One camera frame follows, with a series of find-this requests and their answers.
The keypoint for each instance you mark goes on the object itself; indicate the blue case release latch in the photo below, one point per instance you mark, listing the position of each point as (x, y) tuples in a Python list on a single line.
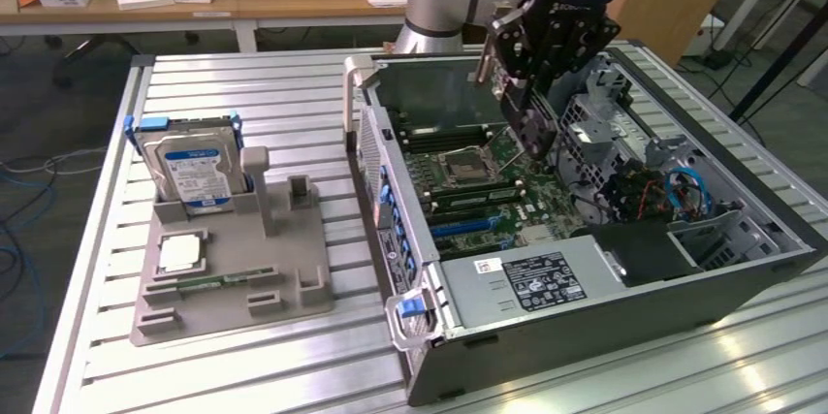
[(410, 308)]

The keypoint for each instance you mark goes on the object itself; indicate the blue expansion slot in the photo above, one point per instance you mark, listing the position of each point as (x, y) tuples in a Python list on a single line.
[(466, 228)]

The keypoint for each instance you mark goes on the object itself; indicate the hard disk with blue caddy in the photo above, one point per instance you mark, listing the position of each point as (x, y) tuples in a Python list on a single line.
[(194, 171)]

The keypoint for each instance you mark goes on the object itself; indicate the green motherboard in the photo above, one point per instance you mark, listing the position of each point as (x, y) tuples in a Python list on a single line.
[(493, 239)]

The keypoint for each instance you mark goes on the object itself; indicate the black-labelled RAM stick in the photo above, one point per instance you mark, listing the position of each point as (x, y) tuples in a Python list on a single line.
[(475, 197)]

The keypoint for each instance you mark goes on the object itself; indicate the black open PC case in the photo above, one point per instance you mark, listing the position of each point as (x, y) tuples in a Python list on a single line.
[(582, 360)]

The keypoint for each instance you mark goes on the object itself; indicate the black Nvidia graphics card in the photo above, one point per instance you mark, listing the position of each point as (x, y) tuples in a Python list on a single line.
[(534, 133)]

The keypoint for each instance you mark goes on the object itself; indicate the open metal socket cover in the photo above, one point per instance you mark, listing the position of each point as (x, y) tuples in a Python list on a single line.
[(502, 145)]

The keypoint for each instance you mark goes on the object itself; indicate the grey printed parts rack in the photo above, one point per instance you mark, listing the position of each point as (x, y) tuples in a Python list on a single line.
[(259, 297)]

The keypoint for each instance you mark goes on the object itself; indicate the CPU socket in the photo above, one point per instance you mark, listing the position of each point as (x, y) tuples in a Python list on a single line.
[(467, 164)]

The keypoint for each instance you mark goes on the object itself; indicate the white small floor unit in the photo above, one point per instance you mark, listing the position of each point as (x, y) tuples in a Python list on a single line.
[(702, 41)]

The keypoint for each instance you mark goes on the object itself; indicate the metal disk bay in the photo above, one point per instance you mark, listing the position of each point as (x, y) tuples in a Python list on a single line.
[(595, 133)]

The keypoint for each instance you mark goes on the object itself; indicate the green RAM stick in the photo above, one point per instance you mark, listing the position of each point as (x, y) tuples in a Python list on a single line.
[(214, 281)]

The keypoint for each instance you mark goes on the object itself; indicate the grey power supply unit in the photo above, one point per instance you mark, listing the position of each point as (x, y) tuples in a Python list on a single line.
[(479, 288)]

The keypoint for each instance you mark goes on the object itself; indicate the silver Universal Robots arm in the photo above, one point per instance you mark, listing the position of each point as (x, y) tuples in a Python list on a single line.
[(441, 2)]

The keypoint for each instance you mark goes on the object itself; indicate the silver CPU chip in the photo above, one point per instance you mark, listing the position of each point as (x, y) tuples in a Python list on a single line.
[(181, 253)]

